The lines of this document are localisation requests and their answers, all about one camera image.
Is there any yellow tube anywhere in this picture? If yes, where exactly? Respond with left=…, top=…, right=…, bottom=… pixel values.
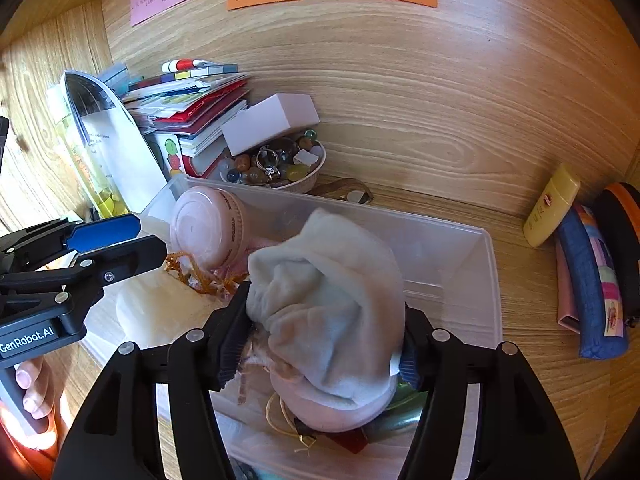
left=522, top=162, right=582, bottom=248

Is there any pile of glass beads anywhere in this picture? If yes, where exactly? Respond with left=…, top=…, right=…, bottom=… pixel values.
left=225, top=130, right=323, bottom=186

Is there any brown watch strap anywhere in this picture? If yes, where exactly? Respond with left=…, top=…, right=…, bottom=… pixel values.
left=310, top=178, right=375, bottom=206

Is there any white bowl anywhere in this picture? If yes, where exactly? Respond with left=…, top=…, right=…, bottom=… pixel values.
left=219, top=130, right=327, bottom=195

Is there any gourd charm with tassel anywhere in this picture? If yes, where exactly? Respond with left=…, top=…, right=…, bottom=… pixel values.
left=165, top=251, right=251, bottom=306

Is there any dark green bottle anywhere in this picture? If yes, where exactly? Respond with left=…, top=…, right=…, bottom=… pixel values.
left=367, top=385, right=431, bottom=443

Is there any yellow spray bottle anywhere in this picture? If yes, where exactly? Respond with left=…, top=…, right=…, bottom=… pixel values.
left=47, top=85, right=126, bottom=221

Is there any stack of booklets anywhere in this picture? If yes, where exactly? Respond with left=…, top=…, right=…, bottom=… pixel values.
left=120, top=59, right=251, bottom=161

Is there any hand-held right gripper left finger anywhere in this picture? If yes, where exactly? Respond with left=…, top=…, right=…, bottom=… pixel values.
left=52, top=282, right=253, bottom=480

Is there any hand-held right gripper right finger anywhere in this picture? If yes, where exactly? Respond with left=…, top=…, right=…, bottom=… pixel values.
left=397, top=305, right=581, bottom=480

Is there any fruit print card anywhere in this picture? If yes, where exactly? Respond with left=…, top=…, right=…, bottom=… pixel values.
left=150, top=132, right=188, bottom=181

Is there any pale pink drawstring pouch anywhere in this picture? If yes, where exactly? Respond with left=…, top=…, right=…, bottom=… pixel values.
left=240, top=335, right=401, bottom=433

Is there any clear plastic storage box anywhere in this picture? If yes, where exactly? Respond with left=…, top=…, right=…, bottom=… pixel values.
left=82, top=175, right=503, bottom=480

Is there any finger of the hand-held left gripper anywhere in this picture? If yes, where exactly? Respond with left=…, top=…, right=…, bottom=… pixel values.
left=0, top=213, right=142, bottom=273
left=0, top=235, right=168, bottom=336

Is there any red amulet pouch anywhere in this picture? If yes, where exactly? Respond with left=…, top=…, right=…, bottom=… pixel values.
left=330, top=427, right=371, bottom=456

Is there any white paper sheet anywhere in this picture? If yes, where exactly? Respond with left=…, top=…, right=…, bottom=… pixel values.
left=60, top=71, right=168, bottom=216

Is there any pink round gadget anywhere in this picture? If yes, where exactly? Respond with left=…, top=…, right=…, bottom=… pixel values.
left=170, top=186, right=251, bottom=268

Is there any black orange round case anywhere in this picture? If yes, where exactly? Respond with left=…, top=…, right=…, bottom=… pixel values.
left=592, top=181, right=640, bottom=328

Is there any blue pencil case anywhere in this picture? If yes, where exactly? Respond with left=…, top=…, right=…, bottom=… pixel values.
left=556, top=203, right=630, bottom=359

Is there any white fleece cloth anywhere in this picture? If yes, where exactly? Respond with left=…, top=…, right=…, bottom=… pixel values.
left=246, top=208, right=406, bottom=408

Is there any person's left hand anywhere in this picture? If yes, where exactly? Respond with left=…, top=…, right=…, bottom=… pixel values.
left=15, top=360, right=56, bottom=421

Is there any small white box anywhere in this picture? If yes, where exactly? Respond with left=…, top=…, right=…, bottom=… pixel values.
left=221, top=93, right=321, bottom=156

